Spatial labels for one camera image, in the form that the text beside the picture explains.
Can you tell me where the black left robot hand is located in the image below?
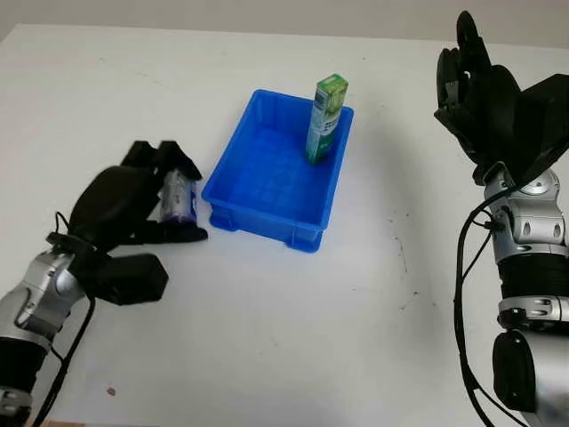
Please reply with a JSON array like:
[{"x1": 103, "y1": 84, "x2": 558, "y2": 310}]
[{"x1": 66, "y1": 140, "x2": 210, "y2": 255}]

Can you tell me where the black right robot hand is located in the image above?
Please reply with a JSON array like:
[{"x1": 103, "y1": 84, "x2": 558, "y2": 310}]
[{"x1": 433, "y1": 11, "x2": 526, "y2": 168}]

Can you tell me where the purple silver bag roll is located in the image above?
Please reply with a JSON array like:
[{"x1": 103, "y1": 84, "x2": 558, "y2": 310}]
[{"x1": 157, "y1": 167, "x2": 200, "y2": 226}]

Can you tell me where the green white carton box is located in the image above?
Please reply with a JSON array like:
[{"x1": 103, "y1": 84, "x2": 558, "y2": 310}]
[{"x1": 304, "y1": 75, "x2": 349, "y2": 166}]

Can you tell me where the blue plastic tray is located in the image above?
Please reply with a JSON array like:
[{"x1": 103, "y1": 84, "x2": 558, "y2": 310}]
[{"x1": 200, "y1": 88, "x2": 356, "y2": 256}]

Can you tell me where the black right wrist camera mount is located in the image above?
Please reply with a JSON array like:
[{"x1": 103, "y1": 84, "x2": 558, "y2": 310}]
[{"x1": 510, "y1": 72, "x2": 569, "y2": 184}]

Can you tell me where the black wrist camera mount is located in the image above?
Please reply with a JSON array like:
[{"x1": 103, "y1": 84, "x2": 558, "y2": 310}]
[
  {"x1": 74, "y1": 252, "x2": 171, "y2": 308},
  {"x1": 510, "y1": 72, "x2": 569, "y2": 184}
]

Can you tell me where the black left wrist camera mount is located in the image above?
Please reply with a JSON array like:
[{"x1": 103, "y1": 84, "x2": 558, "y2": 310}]
[{"x1": 74, "y1": 252, "x2": 171, "y2": 308}]

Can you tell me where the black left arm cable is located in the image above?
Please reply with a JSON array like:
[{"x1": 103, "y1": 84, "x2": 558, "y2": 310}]
[{"x1": 32, "y1": 211, "x2": 97, "y2": 427}]

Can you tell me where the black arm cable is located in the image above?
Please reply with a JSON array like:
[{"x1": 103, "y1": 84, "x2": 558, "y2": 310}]
[
  {"x1": 453, "y1": 180, "x2": 530, "y2": 427},
  {"x1": 32, "y1": 211, "x2": 97, "y2": 427}
]

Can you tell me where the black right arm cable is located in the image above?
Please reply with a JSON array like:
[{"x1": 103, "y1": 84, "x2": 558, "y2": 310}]
[{"x1": 453, "y1": 180, "x2": 530, "y2": 427}]

